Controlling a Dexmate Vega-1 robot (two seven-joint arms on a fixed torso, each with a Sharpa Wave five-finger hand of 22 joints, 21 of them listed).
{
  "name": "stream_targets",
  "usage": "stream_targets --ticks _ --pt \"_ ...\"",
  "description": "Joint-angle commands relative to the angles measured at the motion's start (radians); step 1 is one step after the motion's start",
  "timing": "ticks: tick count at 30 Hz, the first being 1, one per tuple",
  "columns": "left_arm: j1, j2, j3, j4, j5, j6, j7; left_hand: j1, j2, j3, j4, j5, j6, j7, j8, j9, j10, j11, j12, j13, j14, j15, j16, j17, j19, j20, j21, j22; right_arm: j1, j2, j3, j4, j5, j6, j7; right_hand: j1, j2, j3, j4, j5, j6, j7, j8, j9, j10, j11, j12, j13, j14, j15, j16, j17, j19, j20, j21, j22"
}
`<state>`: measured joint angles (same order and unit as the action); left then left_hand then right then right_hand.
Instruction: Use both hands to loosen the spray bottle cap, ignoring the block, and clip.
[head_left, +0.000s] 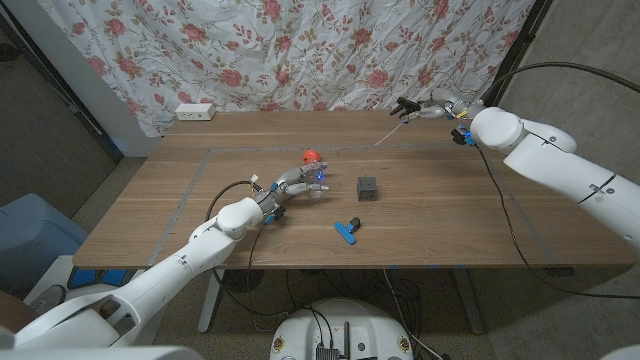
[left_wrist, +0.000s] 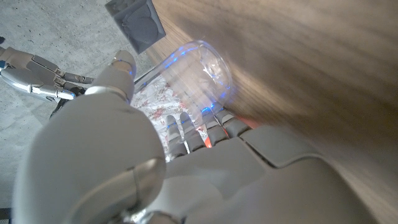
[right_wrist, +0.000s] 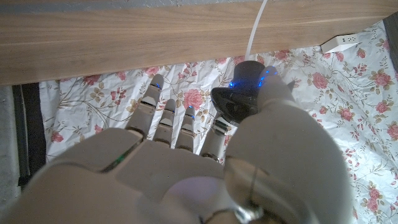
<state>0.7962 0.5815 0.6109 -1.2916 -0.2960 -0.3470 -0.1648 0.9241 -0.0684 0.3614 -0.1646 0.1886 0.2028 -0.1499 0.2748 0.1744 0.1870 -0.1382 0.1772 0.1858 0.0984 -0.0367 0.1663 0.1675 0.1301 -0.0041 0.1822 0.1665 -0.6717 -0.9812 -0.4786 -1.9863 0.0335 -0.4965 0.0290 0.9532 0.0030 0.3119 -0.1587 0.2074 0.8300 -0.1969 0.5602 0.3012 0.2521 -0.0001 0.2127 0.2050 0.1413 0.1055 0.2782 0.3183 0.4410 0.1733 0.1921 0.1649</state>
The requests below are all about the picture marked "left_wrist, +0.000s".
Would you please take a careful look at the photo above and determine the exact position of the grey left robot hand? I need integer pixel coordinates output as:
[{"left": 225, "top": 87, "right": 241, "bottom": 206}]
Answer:
[{"left": 11, "top": 49, "right": 382, "bottom": 224}]

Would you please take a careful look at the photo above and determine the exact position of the clear plastic spray bottle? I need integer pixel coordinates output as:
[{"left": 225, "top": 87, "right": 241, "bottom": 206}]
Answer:
[{"left": 133, "top": 40, "right": 234, "bottom": 125}]

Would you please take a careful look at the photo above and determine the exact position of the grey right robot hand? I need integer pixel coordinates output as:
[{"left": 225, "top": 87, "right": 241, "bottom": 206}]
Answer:
[{"left": 0, "top": 46, "right": 94, "bottom": 103}]

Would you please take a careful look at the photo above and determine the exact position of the dark grey block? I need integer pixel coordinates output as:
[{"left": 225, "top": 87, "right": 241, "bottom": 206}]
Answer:
[{"left": 104, "top": 0, "right": 167, "bottom": 55}]

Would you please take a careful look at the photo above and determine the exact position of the orange toy ball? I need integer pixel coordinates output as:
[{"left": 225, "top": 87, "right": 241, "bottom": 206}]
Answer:
[{"left": 203, "top": 116, "right": 262, "bottom": 149}]

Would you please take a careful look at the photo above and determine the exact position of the floral backdrop cloth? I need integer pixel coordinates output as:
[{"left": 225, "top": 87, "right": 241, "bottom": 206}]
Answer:
[{"left": 130, "top": 74, "right": 208, "bottom": 161}]

